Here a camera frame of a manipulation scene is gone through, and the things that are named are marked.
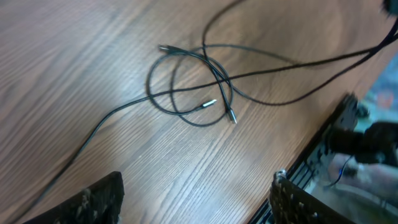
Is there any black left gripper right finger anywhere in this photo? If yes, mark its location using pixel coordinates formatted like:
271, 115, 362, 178
269, 170, 354, 224

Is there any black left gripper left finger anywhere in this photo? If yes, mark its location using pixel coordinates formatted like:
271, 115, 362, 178
24, 171, 124, 224

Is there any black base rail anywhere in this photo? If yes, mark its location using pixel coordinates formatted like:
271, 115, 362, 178
248, 93, 358, 223

